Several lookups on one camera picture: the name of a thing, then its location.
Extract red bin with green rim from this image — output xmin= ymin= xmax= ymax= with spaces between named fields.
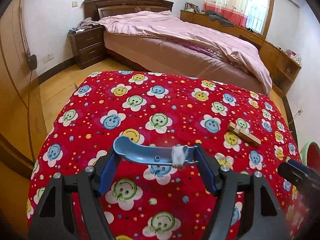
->
xmin=300 ymin=141 xmax=320 ymax=171

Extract wooden block puzzle piece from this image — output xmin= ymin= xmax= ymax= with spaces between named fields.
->
xmin=228 ymin=122 xmax=261 ymax=147

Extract red smiley flower blanket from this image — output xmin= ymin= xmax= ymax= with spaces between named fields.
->
xmin=27 ymin=71 xmax=308 ymax=239

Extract wooden wardrobe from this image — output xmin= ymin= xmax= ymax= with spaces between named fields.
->
xmin=1 ymin=0 xmax=47 ymax=179

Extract wooden cabinet desk unit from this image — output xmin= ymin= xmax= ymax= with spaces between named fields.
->
xmin=179 ymin=10 xmax=302 ymax=99

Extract dark wooden nightstand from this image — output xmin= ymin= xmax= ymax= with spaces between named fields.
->
xmin=68 ymin=26 xmax=107 ymax=69

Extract brown wooden bed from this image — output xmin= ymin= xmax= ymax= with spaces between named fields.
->
xmin=84 ymin=0 xmax=267 ymax=95

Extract pink quilt on bed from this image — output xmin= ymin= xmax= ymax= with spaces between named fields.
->
xmin=98 ymin=10 xmax=272 ymax=94

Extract clothes on nightstand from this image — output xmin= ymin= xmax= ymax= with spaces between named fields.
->
xmin=68 ymin=17 xmax=99 ymax=34

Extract dark clothes on cabinet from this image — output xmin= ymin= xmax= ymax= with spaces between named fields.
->
xmin=205 ymin=10 xmax=234 ymax=27

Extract books on cabinet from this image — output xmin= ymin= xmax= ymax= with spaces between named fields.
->
xmin=184 ymin=2 xmax=200 ymax=14

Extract window with bars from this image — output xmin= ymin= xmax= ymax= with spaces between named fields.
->
xmin=245 ymin=0 xmax=274 ymax=37

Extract black charger on wall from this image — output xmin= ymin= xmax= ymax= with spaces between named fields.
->
xmin=27 ymin=53 xmax=37 ymax=71

